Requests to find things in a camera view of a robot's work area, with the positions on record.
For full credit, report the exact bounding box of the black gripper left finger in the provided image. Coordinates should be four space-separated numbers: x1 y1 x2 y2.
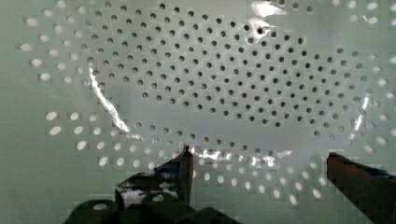
115 145 193 209

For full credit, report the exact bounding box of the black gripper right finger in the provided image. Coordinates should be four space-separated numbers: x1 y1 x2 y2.
326 152 396 224

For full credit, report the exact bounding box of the green plastic strainer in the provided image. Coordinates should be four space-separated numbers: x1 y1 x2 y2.
1 0 395 224

